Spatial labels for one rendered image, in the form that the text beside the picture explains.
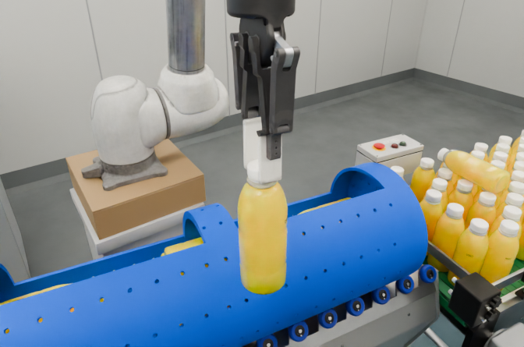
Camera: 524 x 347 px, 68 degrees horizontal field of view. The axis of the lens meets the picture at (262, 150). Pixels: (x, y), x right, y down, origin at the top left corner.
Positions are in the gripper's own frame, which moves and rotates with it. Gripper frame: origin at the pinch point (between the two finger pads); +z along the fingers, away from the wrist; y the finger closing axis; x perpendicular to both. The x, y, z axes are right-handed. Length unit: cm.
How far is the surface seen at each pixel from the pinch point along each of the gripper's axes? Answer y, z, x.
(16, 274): -155, 120, -65
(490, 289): 3, 45, 56
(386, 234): -6.6, 28.2, 31.3
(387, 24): -342, 42, 338
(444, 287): -8, 55, 57
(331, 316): -9, 48, 21
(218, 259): -10.7, 24.5, -3.3
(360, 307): -8, 49, 29
